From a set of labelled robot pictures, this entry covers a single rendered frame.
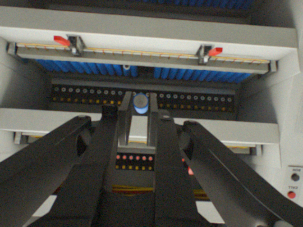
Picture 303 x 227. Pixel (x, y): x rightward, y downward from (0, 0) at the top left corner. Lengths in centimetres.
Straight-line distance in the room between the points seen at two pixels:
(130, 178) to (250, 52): 51
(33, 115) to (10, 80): 11
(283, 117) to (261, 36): 18
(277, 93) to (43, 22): 51
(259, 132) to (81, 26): 43
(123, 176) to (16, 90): 40
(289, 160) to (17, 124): 59
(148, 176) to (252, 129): 37
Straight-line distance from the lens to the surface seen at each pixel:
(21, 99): 55
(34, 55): 48
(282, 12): 55
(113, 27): 39
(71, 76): 56
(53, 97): 58
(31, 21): 44
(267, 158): 51
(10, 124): 47
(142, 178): 65
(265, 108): 52
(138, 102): 20
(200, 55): 40
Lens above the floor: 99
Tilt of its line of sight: 10 degrees up
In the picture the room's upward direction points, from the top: 176 degrees counter-clockwise
